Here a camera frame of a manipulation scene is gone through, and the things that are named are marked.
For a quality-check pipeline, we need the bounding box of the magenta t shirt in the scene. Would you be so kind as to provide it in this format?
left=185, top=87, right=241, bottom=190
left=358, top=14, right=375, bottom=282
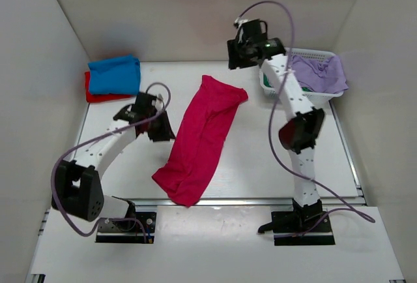
left=152, top=75, right=248, bottom=207

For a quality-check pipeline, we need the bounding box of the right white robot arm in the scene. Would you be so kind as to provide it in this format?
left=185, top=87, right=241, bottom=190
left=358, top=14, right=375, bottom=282
left=227, top=18, right=324, bottom=232

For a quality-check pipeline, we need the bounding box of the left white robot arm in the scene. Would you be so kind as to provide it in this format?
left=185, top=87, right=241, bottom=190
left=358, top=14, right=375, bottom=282
left=51, top=92, right=175, bottom=230

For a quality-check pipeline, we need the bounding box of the green t shirt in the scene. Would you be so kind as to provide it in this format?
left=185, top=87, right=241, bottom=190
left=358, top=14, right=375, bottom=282
left=263, top=74, right=312, bottom=92

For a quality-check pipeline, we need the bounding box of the folded blue t shirt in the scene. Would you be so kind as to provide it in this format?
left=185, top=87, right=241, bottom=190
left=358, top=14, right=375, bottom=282
left=88, top=55, right=141, bottom=96

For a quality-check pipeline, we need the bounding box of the folded red t shirt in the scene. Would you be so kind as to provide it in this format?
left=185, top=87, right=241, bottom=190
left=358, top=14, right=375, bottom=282
left=85, top=71, right=131, bottom=103

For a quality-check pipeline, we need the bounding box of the white plastic laundry basket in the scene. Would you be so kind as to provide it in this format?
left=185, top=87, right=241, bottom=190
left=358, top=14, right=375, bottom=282
left=259, top=48, right=343, bottom=107

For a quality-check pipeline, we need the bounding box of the lavender t shirt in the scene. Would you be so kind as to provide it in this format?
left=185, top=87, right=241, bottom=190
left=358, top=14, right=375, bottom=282
left=292, top=55, right=349, bottom=94

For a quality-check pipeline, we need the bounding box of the aluminium rail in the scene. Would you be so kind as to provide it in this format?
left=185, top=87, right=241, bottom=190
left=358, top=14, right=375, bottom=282
left=131, top=197, right=366, bottom=206

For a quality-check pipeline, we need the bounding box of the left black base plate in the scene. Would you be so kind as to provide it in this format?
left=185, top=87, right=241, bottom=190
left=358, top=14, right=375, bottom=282
left=95, top=206, right=157, bottom=245

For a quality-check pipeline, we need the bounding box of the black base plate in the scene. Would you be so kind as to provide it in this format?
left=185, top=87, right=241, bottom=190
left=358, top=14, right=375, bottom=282
left=95, top=206, right=157, bottom=245
left=257, top=211, right=336, bottom=246

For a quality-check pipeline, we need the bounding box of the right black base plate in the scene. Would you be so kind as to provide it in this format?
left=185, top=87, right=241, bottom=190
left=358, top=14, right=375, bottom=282
left=257, top=211, right=336, bottom=246

